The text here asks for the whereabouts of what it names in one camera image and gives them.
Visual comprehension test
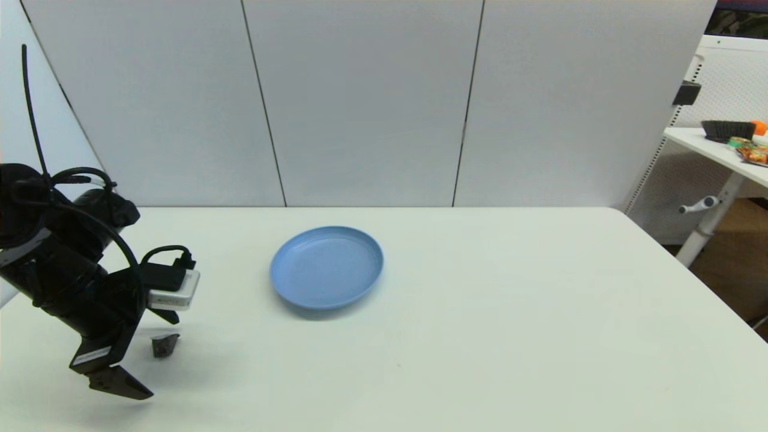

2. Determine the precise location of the dark coffee capsule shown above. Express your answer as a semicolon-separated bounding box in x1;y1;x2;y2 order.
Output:
151;334;181;358

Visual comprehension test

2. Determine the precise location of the blue round plate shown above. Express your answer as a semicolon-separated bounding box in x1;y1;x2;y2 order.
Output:
270;226;384;310

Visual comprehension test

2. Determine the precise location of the white side table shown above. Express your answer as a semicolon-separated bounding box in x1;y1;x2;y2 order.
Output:
663;128;768;268

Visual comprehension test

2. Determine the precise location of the black clamp box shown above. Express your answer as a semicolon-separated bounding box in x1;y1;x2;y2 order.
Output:
671;83;700;108

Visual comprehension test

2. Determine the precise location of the black ribbed basket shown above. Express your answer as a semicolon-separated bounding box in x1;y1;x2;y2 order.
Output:
700;121;755;144

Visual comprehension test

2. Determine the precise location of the white pegboard panel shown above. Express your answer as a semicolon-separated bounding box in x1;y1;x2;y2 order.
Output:
624;36;768;245

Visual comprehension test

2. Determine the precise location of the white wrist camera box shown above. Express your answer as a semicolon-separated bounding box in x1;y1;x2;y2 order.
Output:
147;270;200;311

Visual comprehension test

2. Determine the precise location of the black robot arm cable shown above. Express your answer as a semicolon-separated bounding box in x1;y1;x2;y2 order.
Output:
22;44;197;313

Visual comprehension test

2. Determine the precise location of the white table crank handle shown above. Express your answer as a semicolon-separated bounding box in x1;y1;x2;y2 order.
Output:
678;196;719;215

